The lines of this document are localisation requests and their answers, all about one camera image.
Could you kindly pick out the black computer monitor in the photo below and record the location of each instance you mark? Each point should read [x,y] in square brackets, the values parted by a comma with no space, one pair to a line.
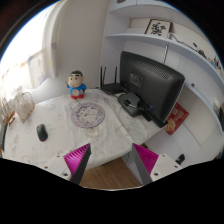
[157,85]

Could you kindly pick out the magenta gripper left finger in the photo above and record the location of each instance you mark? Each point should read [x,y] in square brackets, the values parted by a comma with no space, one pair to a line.
[77,161]

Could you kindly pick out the black wifi router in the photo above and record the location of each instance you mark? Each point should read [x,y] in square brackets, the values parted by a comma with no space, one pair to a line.
[112,88]

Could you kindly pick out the cartoon boy figurine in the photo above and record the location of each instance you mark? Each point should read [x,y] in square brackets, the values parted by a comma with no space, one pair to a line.
[75,84]

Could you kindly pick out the framed calligraphy picture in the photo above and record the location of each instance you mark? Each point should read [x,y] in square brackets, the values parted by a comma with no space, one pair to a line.
[160,28]

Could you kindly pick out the black computer mouse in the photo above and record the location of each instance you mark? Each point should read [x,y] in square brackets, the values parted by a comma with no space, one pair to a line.
[41,132]

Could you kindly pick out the red paper box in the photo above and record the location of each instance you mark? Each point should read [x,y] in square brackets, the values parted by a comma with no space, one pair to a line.
[175,119]

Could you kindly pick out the white wall shelf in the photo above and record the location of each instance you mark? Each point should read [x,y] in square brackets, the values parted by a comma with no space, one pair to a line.
[185,50]

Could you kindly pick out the woven basket bag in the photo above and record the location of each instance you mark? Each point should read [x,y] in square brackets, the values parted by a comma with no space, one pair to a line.
[24,105]

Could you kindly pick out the white curtain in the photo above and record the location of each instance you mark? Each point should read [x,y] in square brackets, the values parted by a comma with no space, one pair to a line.
[49,43]

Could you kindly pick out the white patterned tablecloth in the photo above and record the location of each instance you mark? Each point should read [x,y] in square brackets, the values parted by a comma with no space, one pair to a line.
[109,140]

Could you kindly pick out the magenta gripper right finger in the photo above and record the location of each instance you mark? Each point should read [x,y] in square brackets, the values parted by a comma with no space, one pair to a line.
[145,161]

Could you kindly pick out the round patterned mouse pad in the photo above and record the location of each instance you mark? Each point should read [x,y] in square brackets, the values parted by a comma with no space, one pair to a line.
[87,115]

